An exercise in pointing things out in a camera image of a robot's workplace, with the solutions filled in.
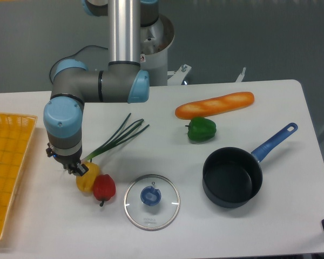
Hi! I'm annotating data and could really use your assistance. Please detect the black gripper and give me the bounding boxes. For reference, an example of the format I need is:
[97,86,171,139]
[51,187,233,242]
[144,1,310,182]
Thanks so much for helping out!
[46,142,89,177]

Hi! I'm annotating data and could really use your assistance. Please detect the green onion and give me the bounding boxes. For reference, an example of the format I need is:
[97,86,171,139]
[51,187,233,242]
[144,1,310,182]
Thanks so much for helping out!
[81,113,150,163]

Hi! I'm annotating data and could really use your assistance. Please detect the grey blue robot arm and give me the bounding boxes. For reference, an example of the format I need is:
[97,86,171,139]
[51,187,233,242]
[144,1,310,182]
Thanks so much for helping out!
[43,1,159,176]

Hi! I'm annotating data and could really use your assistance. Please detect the yellow bell pepper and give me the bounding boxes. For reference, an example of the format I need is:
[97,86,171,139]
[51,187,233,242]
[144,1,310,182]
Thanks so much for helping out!
[76,162,100,193]

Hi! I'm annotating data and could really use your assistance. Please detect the red bell pepper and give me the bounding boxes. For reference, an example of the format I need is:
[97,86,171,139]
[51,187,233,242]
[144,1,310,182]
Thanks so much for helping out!
[93,174,116,207]

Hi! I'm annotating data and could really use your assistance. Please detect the yellow woven basket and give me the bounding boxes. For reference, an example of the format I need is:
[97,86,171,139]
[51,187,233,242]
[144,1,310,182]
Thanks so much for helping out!
[0,113,38,240]

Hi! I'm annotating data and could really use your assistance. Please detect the glass lid blue knob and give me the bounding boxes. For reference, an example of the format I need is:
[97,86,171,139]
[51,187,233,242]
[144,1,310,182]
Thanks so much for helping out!
[124,174,180,231]

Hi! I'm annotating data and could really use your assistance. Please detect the green bell pepper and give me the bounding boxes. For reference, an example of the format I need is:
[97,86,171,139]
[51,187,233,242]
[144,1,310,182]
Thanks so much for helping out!
[186,117,217,142]

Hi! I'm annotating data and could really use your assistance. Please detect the orange baguette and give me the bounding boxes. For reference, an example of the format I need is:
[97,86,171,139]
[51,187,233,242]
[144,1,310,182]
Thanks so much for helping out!
[174,92,255,119]

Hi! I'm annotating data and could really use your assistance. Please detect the black cable on floor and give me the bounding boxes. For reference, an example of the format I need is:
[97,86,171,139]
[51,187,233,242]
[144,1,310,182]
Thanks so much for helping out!
[49,45,110,87]

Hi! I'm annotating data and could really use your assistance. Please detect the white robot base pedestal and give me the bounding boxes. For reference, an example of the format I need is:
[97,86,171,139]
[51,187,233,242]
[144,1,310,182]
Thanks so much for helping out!
[140,14,192,86]

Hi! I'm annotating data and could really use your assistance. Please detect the dark saucepan blue handle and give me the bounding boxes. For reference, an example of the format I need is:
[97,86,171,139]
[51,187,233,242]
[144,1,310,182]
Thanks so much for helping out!
[202,122,298,209]

